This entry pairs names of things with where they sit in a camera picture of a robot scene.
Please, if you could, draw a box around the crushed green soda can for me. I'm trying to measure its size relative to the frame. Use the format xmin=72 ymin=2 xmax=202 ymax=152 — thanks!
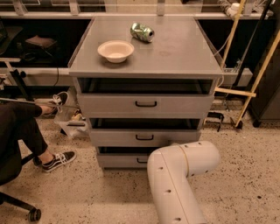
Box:
xmin=130 ymin=23 xmax=155 ymax=43

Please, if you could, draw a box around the seated person in black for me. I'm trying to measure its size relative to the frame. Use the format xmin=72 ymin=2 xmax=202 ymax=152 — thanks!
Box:
xmin=0 ymin=102 xmax=58 ymax=184

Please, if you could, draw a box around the grey middle drawer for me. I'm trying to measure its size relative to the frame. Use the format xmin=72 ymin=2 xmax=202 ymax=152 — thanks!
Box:
xmin=89 ymin=129 xmax=200 ymax=147

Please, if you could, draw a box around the clear plastic bin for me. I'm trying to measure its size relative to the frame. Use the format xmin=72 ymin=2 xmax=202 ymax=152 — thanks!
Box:
xmin=54 ymin=109 xmax=88 ymax=138

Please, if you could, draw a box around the wooden easel frame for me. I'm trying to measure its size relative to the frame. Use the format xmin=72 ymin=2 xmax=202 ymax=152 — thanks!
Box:
xmin=214 ymin=0 xmax=280 ymax=130

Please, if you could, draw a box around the black white sneaker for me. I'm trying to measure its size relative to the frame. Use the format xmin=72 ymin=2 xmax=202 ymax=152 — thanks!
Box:
xmin=44 ymin=91 xmax=68 ymax=116
xmin=42 ymin=151 xmax=76 ymax=172

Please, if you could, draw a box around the black white sneaker far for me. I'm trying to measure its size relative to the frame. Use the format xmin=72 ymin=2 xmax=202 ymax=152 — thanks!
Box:
xmin=44 ymin=91 xmax=68 ymax=116

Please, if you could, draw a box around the grey drawer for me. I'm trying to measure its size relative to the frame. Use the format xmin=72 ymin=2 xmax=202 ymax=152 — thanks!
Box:
xmin=96 ymin=154 xmax=148 ymax=169
xmin=77 ymin=94 xmax=214 ymax=119
xmin=89 ymin=129 xmax=200 ymax=147

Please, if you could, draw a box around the thin metal rod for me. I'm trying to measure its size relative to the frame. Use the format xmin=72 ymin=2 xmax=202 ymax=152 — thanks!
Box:
xmin=0 ymin=98 xmax=80 ymax=109

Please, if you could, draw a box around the grey top drawer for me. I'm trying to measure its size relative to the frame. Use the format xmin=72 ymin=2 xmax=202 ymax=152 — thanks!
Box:
xmin=77 ymin=94 xmax=214 ymax=119

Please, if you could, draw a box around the black rolling cabinet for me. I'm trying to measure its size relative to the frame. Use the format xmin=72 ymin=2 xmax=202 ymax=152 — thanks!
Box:
xmin=248 ymin=28 xmax=280 ymax=128

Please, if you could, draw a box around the black office chair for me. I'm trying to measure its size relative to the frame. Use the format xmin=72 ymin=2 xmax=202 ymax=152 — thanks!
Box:
xmin=0 ymin=154 xmax=41 ymax=222

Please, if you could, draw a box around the grey drawer cabinet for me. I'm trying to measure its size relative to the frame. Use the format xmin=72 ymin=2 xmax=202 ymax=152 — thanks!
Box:
xmin=69 ymin=15 xmax=222 ymax=156

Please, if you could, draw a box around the dark box on shelf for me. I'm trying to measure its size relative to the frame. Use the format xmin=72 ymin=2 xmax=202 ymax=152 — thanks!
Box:
xmin=24 ymin=35 xmax=57 ymax=52

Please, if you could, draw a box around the black white sneaker near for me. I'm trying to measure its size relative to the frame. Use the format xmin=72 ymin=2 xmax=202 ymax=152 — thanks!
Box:
xmin=42 ymin=151 xmax=76 ymax=172

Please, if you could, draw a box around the grey bottom drawer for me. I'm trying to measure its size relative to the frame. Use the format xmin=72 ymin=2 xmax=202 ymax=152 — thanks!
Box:
xmin=96 ymin=154 xmax=148 ymax=169

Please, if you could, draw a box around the black clamp on floor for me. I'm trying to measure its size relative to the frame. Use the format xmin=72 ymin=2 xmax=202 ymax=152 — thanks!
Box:
xmin=204 ymin=112 xmax=224 ymax=131

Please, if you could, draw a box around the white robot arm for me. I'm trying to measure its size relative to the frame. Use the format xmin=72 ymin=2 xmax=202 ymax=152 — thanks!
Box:
xmin=147 ymin=141 xmax=221 ymax=224

